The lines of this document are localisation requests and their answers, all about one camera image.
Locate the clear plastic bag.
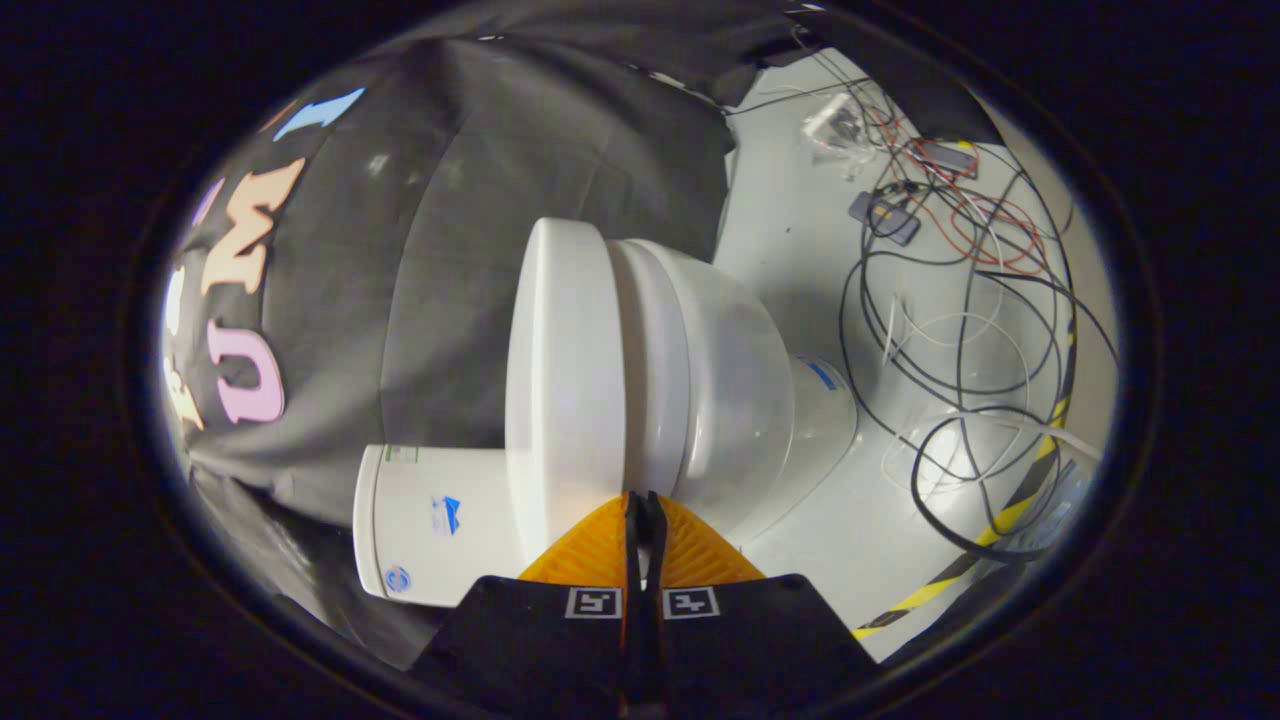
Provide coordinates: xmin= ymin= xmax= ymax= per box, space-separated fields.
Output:
xmin=800 ymin=92 xmax=876 ymax=181

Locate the black backdrop cloth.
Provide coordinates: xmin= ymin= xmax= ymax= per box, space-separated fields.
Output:
xmin=160 ymin=5 xmax=986 ymax=671

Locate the tangle of floor cables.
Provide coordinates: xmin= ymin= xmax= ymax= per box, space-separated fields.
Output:
xmin=730 ymin=30 xmax=1121 ymax=566

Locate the grey power adapter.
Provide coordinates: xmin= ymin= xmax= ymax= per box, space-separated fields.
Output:
xmin=850 ymin=190 xmax=921 ymax=247

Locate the yellow black hazard tape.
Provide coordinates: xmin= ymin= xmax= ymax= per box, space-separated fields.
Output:
xmin=853 ymin=325 xmax=1079 ymax=641

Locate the white toilet lid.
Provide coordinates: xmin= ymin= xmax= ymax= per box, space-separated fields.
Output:
xmin=504 ymin=217 xmax=631 ymax=566

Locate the small grey circuit module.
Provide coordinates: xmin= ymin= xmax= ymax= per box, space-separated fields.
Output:
xmin=920 ymin=140 xmax=979 ymax=179

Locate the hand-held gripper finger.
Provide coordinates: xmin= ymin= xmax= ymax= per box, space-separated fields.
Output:
xmin=643 ymin=490 xmax=881 ymax=720
xmin=408 ymin=490 xmax=642 ymax=720

